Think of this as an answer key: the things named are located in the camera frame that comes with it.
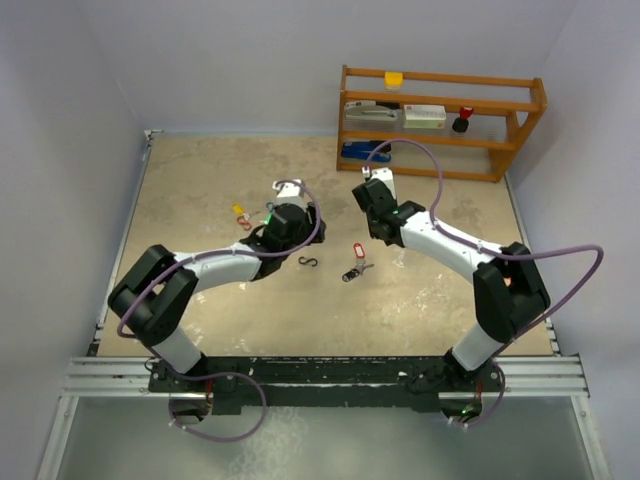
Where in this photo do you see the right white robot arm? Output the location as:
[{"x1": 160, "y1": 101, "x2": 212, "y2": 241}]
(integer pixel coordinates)
[{"x1": 352, "y1": 177, "x2": 550, "y2": 391}]

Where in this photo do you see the red black stamp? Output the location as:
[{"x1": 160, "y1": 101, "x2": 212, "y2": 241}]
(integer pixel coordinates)
[{"x1": 452, "y1": 107, "x2": 474, "y2": 133}]

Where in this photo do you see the grey stapler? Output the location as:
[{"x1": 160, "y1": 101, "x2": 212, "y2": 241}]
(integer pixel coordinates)
[{"x1": 344, "y1": 100, "x2": 400, "y2": 122}]

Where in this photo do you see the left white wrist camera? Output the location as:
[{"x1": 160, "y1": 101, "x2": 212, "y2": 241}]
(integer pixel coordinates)
[{"x1": 272, "y1": 179, "x2": 306, "y2": 209}]

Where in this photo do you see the wooden shelf rack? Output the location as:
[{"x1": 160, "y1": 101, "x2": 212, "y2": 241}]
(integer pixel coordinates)
[{"x1": 336, "y1": 66, "x2": 547, "y2": 182}]

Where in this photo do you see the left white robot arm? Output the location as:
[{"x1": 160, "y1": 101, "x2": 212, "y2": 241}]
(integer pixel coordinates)
[{"x1": 108, "y1": 203, "x2": 326, "y2": 392}]

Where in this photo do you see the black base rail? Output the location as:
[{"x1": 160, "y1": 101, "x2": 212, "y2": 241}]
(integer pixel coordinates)
[{"x1": 148, "y1": 355, "x2": 505, "y2": 416}]

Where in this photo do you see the red S carabiner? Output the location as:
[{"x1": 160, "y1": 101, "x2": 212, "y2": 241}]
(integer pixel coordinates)
[{"x1": 236, "y1": 216, "x2": 252, "y2": 231}]

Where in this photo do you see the silver key black tag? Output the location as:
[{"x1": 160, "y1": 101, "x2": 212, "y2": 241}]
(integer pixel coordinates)
[{"x1": 359, "y1": 264, "x2": 375, "y2": 275}]

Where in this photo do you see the white cardboard box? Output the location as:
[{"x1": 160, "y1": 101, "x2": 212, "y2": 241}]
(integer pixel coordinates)
[{"x1": 403, "y1": 104, "x2": 446, "y2": 129}]

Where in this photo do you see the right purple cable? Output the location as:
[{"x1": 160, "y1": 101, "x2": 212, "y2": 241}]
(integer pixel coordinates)
[{"x1": 362, "y1": 138, "x2": 605, "y2": 429}]

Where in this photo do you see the black S carabiner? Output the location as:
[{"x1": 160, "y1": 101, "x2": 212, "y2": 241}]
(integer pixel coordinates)
[{"x1": 298, "y1": 256, "x2": 318, "y2": 267}]

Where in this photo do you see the blue stapler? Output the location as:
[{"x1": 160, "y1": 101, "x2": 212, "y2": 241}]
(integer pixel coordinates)
[{"x1": 341, "y1": 140, "x2": 391, "y2": 163}]

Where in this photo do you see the yellow lid jar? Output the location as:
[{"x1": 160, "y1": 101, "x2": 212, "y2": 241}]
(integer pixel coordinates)
[{"x1": 383, "y1": 71, "x2": 404, "y2": 91}]

